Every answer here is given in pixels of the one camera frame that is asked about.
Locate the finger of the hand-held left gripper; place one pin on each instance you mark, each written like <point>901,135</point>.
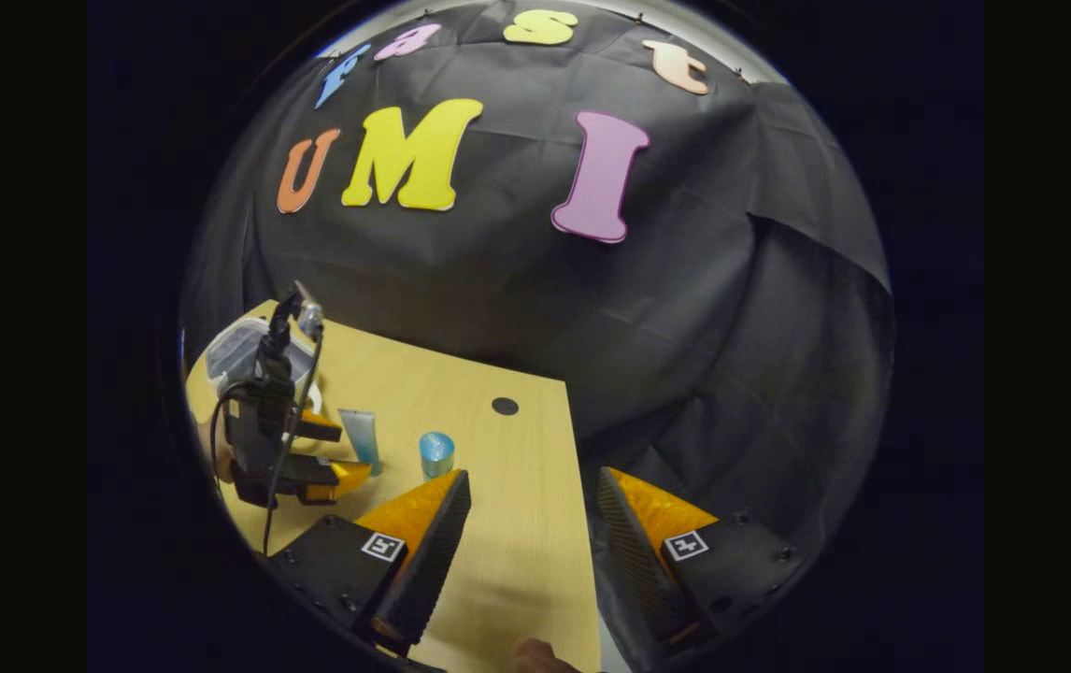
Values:
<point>321,479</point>
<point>321,430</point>

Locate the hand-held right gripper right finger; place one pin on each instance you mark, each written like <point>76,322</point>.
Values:
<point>634,561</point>

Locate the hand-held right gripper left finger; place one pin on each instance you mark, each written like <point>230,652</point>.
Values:
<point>433,561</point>

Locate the blue green lotion bottle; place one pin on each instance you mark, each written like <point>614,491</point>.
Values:
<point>436,456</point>

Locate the black backdrop cloth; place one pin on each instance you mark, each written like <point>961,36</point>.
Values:
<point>498,280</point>

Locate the black table grommet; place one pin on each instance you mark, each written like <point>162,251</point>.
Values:
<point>505,406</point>

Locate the white blue cream tube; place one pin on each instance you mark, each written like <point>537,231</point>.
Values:
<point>363,439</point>

